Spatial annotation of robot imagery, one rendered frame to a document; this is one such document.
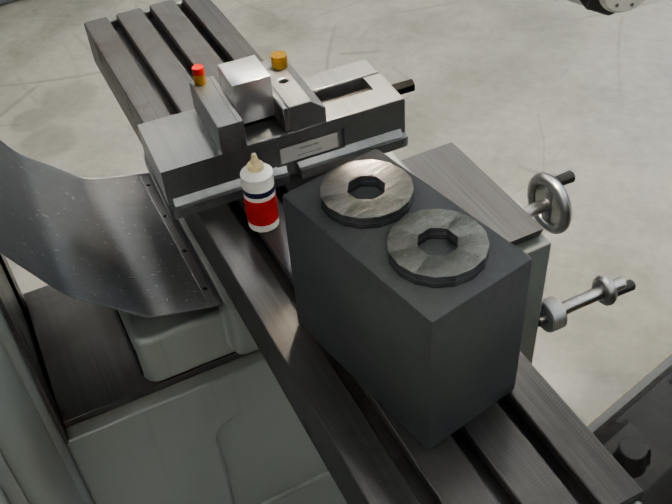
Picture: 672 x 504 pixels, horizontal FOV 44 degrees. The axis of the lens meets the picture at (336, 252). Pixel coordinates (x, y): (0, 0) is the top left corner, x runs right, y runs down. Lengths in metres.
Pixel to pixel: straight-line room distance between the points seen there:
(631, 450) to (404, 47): 2.32
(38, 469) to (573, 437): 0.65
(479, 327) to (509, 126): 2.14
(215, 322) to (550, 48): 2.37
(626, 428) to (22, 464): 0.81
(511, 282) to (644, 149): 2.11
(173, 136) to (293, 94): 0.17
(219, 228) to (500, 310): 0.45
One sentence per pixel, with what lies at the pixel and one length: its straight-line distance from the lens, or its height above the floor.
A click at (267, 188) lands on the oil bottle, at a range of 1.02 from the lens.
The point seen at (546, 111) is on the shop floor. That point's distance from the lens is 2.95.
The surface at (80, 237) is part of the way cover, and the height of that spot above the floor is 0.91.
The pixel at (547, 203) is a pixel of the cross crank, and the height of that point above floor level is 0.63.
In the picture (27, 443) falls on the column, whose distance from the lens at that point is 1.11.
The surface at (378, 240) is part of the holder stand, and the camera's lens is 0.76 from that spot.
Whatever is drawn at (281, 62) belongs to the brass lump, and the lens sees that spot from 1.16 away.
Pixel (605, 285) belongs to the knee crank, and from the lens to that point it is 1.58.
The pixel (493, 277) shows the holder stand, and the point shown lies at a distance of 0.73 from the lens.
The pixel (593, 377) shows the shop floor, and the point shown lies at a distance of 2.12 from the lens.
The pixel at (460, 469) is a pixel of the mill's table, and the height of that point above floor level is 0.92.
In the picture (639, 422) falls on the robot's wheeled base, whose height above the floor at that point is 0.59.
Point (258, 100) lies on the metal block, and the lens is 1.11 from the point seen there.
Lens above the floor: 1.62
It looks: 43 degrees down
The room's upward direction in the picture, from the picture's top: 4 degrees counter-clockwise
